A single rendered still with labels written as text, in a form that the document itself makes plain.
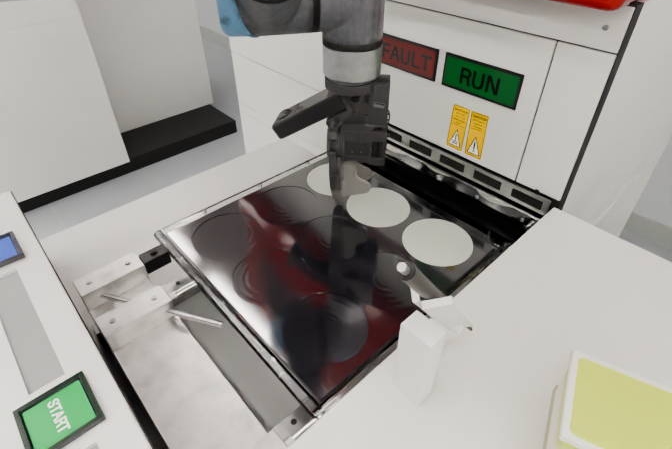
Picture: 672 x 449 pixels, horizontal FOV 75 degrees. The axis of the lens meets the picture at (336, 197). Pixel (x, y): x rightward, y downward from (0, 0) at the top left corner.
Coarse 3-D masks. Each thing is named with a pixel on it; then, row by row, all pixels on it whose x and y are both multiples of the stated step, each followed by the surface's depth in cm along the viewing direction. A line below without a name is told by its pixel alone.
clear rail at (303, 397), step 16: (160, 240) 63; (176, 256) 60; (192, 272) 58; (208, 288) 56; (224, 304) 54; (240, 320) 52; (256, 336) 50; (256, 352) 49; (272, 368) 47; (288, 384) 45; (304, 400) 44; (320, 416) 43
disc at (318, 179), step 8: (320, 168) 78; (328, 168) 78; (312, 176) 76; (320, 176) 76; (328, 176) 76; (312, 184) 74; (320, 184) 74; (328, 184) 74; (320, 192) 73; (328, 192) 73
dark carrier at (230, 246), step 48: (288, 192) 73; (192, 240) 63; (240, 240) 63; (288, 240) 63; (336, 240) 63; (384, 240) 63; (480, 240) 63; (240, 288) 56; (288, 288) 56; (336, 288) 56; (384, 288) 56; (288, 336) 50; (336, 336) 50; (384, 336) 50; (336, 384) 46
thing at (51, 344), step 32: (0, 224) 57; (32, 256) 52; (0, 288) 49; (32, 288) 48; (0, 320) 45; (32, 320) 45; (64, 320) 45; (0, 352) 42; (32, 352) 42; (64, 352) 42; (96, 352) 42; (0, 384) 39; (32, 384) 40; (96, 384) 39; (0, 416) 37; (128, 416) 37; (0, 448) 35; (64, 448) 35; (96, 448) 35; (128, 448) 35
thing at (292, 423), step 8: (360, 368) 53; (288, 416) 48; (296, 416) 48; (304, 416) 48; (280, 424) 47; (288, 424) 47; (296, 424) 47; (304, 424) 47; (280, 432) 47; (288, 432) 47
